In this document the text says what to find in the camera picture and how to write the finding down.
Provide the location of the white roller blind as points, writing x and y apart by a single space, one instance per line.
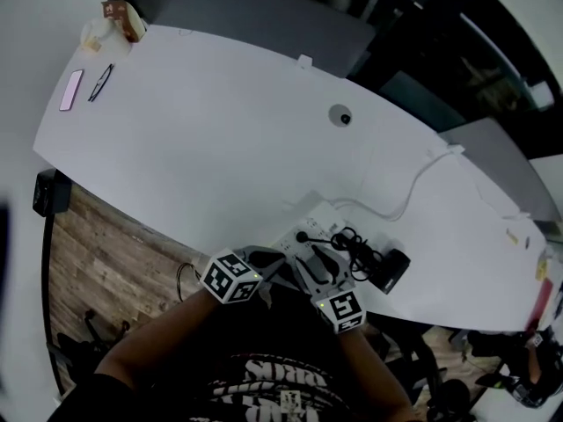
532 11

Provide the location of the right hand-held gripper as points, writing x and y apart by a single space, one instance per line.
341 310

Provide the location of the dark glass window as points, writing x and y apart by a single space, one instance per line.
440 38

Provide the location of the small yellow item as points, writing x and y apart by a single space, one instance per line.
511 236

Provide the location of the black glasses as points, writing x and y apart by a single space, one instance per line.
100 84

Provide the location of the brown cardboard box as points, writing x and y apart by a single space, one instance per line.
125 22

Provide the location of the white power strip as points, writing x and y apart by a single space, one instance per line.
321 218

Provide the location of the yellow tag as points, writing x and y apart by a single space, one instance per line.
541 271

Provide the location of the black box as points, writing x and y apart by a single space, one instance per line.
50 191

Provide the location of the long grey desk partition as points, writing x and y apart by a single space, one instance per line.
246 20

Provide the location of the clear plastic bag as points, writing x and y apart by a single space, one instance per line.
89 31

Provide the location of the black office chair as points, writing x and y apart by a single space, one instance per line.
453 396

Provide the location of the black chair base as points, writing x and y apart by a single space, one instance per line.
88 345

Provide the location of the white plastic bottle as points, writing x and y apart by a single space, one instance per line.
112 35

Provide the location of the red folder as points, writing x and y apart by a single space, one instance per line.
542 299

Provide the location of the person's right forearm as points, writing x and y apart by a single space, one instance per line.
374 376

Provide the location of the short grey desk partition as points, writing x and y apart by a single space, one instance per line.
501 165

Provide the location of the black round cable end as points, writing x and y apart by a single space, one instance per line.
301 236

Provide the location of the person's left forearm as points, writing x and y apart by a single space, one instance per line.
158 345

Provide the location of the person's black printed shirt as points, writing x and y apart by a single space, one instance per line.
264 367

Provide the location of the orange jar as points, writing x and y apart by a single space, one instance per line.
92 45

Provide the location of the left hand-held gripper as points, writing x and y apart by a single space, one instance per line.
228 277

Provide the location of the pink phone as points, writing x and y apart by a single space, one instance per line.
71 90

